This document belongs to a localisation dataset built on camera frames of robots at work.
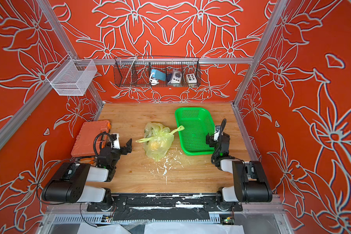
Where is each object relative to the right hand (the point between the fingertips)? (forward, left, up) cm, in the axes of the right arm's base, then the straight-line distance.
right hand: (213, 132), depth 91 cm
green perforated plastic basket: (+14, +8, -8) cm, 18 cm away
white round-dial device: (+26, +24, +24) cm, 43 cm away
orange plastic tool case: (-9, +83, -4) cm, 84 cm away
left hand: (-5, +57, 0) cm, 57 cm away
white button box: (+29, +14, +20) cm, 38 cm away
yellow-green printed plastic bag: (-11, +34, +7) cm, 36 cm away
